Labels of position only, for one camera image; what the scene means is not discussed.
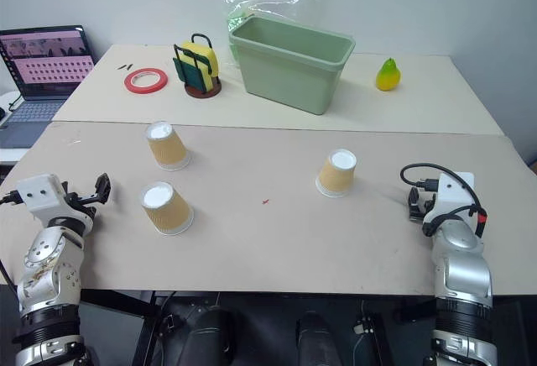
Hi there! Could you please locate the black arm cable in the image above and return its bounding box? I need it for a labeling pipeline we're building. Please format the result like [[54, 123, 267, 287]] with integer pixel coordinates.
[[0, 189, 23, 300], [399, 163, 488, 239]]

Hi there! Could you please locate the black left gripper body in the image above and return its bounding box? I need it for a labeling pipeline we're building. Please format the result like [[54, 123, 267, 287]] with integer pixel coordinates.
[[62, 191, 98, 225]]

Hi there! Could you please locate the green scouring pad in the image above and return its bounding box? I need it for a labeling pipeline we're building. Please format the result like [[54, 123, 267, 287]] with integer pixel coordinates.
[[173, 56, 207, 86]]

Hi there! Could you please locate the grey laptop with pink screen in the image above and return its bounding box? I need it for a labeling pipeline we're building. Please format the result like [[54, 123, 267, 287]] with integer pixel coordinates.
[[0, 24, 97, 149]]

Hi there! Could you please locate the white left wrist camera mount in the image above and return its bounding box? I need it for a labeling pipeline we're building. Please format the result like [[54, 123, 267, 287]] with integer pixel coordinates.
[[16, 174, 69, 221]]

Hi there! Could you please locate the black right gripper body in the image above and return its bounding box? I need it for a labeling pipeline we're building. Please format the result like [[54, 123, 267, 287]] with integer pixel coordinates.
[[417, 196, 438, 223]]

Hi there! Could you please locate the clear plastic bag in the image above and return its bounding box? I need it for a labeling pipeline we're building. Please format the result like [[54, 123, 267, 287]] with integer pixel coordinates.
[[222, 0, 322, 74]]

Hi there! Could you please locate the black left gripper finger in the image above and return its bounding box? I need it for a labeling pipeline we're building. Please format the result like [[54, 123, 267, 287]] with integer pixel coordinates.
[[92, 184, 114, 207], [86, 172, 112, 200]]

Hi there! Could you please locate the yellow sponge in holder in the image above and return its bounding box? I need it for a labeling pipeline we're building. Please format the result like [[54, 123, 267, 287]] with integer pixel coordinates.
[[172, 33, 223, 99]]

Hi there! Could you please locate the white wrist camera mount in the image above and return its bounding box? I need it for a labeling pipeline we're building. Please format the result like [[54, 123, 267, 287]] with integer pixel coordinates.
[[422, 171, 478, 227], [16, 174, 69, 221]]

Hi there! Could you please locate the red tape roll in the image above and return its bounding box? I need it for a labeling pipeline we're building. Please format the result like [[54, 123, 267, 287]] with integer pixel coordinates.
[[123, 67, 169, 95]]

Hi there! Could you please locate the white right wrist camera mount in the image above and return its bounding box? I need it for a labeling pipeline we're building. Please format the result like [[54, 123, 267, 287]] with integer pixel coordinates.
[[422, 171, 478, 227]]

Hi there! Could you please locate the yellow green toy pear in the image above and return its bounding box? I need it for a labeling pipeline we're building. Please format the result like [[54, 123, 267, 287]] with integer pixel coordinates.
[[375, 57, 403, 92]]

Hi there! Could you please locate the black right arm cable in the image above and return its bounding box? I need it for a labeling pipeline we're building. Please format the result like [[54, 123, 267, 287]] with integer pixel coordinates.
[[399, 163, 488, 239]]

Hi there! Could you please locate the brown ribbed paper cup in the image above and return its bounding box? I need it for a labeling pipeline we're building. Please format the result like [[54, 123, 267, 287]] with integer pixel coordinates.
[[144, 121, 192, 171], [139, 180, 196, 238], [315, 148, 358, 199]]

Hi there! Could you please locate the green plastic bin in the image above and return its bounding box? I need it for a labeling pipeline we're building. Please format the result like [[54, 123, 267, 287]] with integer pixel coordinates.
[[228, 14, 357, 117]]

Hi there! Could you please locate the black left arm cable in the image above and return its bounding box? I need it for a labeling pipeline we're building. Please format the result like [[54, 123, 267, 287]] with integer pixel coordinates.
[[0, 189, 23, 300]]

